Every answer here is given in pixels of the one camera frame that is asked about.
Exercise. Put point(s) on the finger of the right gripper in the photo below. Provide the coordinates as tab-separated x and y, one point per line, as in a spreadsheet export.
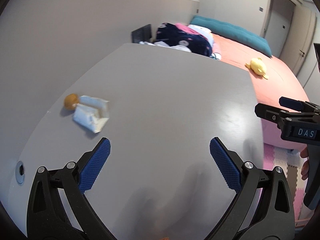
292	104
270	113

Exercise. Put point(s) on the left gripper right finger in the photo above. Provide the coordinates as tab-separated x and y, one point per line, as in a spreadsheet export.
262	207

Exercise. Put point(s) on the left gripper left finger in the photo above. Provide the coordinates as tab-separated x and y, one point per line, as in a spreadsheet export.
58	208

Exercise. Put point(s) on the right hand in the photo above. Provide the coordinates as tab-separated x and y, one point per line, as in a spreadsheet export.
304	154

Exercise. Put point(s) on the pink bed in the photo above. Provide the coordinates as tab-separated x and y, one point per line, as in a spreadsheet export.
280	81

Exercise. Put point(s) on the colourful foam floor mat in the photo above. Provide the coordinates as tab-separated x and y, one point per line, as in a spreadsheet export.
291	163

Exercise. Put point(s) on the yellow plush toy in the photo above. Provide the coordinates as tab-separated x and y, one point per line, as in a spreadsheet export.
258	67

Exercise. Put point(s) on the teal cushion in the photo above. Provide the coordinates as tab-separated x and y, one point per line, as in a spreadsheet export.
235	33

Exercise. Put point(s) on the crumpled white wrapper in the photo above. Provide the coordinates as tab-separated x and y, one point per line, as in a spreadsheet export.
91	113

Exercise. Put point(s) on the folded light blue blanket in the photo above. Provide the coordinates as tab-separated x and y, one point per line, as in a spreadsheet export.
205	32

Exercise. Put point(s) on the grey desk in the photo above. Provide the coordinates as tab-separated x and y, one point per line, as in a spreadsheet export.
165	106

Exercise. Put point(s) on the brown round ball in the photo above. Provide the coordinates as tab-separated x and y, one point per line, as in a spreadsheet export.
70	102

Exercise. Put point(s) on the navy patterned garment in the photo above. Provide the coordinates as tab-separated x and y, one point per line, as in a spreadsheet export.
173	36

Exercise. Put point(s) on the desk cable grommet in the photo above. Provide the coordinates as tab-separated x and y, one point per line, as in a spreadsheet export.
20	173

